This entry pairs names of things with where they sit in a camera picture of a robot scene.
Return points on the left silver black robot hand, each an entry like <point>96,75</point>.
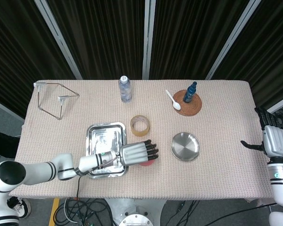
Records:
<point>132,154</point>

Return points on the white partition post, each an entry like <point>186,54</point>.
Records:
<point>279,106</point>
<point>233,40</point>
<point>148,40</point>
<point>59,40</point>

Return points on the white plastic spoon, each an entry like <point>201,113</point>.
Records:
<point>177,106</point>

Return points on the red tape roll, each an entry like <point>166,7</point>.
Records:
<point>147,164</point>

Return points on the rectangular steel tray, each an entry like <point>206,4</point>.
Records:
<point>103,141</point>

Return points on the blue spray bottle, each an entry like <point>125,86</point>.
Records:
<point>189,94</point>

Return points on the beige waffle tablecloth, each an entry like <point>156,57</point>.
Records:
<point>202,179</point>

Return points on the clear plastic water bottle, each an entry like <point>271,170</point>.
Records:
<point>125,91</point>

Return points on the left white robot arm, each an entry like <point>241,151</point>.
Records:
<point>37,170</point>

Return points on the black white sneaker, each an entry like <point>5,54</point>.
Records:
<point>20,208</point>

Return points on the round steel plate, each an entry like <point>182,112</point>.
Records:
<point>185,146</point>

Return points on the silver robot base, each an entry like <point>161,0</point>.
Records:
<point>134,212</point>

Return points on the round woven brown coaster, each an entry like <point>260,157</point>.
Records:
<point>191,108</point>

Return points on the dark pleated curtain panel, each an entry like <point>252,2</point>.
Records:
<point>101,35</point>
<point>14,47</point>
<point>273,47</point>
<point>193,35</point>

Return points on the yellow clear tape roll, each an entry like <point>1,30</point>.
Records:
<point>140,131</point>

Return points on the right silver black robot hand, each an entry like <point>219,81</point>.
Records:
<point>276,141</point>

